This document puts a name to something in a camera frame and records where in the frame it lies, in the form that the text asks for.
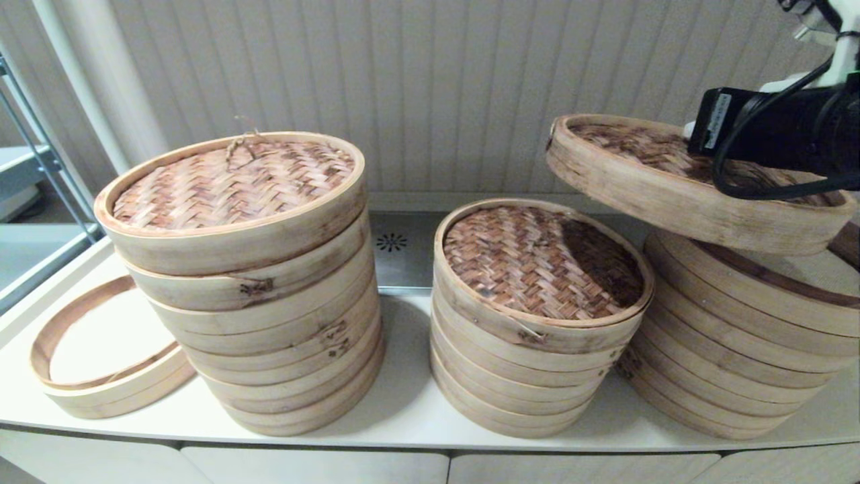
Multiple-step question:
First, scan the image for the beige cabinet door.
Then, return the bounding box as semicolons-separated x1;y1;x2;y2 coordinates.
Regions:
181;447;449;484
449;452;720;484
0;430;210;484

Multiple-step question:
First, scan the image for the dark brown woven bamboo lid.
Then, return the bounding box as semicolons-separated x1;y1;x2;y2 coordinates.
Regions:
545;113;858;257

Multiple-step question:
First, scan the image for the reddish-brown woven bamboo lid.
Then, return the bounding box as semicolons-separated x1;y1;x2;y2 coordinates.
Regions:
432;198;655;355

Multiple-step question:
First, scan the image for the pale grey shelf board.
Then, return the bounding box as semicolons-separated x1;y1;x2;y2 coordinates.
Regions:
0;147;51;224

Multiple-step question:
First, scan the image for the light bamboo lid frayed handle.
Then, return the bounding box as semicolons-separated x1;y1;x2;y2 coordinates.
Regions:
93;117;369;277

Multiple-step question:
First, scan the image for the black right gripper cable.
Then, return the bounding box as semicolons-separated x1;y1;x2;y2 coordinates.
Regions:
712;30;860;201

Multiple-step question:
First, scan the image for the grey metal rack frame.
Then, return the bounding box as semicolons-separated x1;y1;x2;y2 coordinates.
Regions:
0;54;108;246

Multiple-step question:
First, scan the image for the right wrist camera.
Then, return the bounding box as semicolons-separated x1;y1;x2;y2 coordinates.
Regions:
759;0;860;91

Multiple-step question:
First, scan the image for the stainless steel drain tray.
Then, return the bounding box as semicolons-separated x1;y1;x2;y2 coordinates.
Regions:
368;213;649;298

